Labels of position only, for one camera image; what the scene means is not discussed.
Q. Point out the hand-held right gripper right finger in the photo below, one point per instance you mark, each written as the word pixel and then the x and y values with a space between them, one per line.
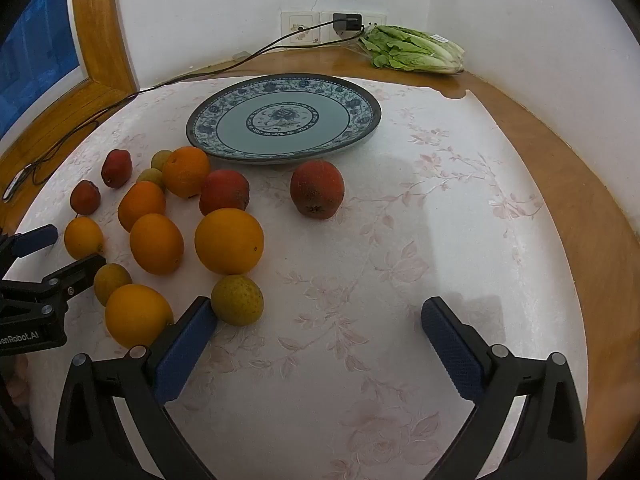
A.
pixel 450 345

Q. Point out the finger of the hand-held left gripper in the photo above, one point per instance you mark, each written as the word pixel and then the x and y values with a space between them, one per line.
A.
pixel 37 237
pixel 75 272

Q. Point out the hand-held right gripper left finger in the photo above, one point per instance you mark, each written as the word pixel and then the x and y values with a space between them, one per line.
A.
pixel 185 350

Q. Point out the orange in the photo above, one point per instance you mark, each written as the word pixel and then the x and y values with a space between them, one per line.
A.
pixel 228 241
pixel 156 243
pixel 141 202
pixel 82 236
pixel 186 172
pixel 135 312

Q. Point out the red apple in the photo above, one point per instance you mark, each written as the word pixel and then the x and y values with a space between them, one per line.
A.
pixel 317 189
pixel 84 196
pixel 116 168
pixel 224 192

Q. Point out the blue patterned ceramic plate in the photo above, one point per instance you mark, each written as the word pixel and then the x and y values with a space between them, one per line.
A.
pixel 300 140

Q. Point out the small white device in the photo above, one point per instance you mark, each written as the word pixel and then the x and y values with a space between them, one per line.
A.
pixel 12 184

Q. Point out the white floral table mat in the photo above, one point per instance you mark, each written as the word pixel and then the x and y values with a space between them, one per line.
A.
pixel 350 260

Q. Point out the wooden framed window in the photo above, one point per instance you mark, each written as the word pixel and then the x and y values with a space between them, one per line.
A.
pixel 100 35

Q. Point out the bagged romaine lettuce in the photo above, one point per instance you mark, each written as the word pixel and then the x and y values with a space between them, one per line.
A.
pixel 415 50

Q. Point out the black power adapter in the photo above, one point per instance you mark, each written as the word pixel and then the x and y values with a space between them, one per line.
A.
pixel 345 22

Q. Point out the stained white wall socket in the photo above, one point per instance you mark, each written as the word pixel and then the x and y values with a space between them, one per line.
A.
pixel 295 27

